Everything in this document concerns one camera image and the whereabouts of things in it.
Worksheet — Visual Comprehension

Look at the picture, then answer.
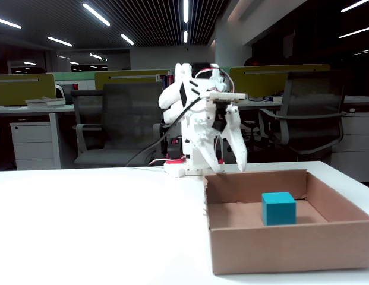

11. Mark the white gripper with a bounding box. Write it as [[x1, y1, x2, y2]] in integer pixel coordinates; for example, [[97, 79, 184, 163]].
[[190, 102, 248, 174]]

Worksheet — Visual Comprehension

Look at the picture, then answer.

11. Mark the blue cube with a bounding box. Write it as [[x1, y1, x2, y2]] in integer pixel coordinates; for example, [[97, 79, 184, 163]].
[[261, 192, 297, 226]]

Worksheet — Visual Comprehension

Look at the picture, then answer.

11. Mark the white red robot base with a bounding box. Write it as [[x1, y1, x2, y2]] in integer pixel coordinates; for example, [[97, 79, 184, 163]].
[[163, 159, 223, 179]]

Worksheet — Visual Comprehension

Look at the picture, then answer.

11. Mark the brown cardboard box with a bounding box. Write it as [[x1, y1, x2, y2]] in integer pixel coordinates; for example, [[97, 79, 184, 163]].
[[203, 169, 369, 276]]

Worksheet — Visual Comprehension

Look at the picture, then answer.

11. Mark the olive desk partition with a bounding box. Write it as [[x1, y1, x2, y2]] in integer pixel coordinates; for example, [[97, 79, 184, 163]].
[[0, 73, 56, 106], [94, 69, 173, 90], [229, 64, 331, 98]]

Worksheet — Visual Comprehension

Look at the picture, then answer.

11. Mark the row of upright books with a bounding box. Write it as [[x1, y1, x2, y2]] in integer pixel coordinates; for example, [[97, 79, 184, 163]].
[[159, 74, 176, 90]]

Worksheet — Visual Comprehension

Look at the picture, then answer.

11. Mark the black mesh office chair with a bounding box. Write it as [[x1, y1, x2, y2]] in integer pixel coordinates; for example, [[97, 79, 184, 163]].
[[70, 82, 170, 167], [258, 70, 348, 163]]

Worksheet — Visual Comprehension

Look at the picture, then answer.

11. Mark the white drawer cabinet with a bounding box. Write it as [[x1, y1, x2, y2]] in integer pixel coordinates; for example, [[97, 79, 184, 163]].
[[331, 114, 369, 182], [9, 121, 56, 171]]

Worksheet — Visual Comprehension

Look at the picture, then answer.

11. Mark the white office desk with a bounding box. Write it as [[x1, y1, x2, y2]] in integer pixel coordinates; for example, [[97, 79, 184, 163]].
[[0, 103, 166, 170], [237, 94, 369, 117]]

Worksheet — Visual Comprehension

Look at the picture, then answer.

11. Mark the green desk partition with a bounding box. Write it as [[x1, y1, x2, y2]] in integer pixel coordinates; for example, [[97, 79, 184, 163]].
[[52, 70, 109, 81]]

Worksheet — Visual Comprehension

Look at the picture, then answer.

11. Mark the stack of books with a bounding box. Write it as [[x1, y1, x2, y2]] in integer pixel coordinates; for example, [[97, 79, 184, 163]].
[[25, 97, 67, 107]]

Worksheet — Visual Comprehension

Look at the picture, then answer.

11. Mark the white wrist camera board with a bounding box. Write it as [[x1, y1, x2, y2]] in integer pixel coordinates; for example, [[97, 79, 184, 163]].
[[208, 91, 249, 105]]

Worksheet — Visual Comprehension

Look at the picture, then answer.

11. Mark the black cable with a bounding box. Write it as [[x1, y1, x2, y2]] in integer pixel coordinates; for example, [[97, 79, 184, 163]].
[[124, 95, 204, 167]]

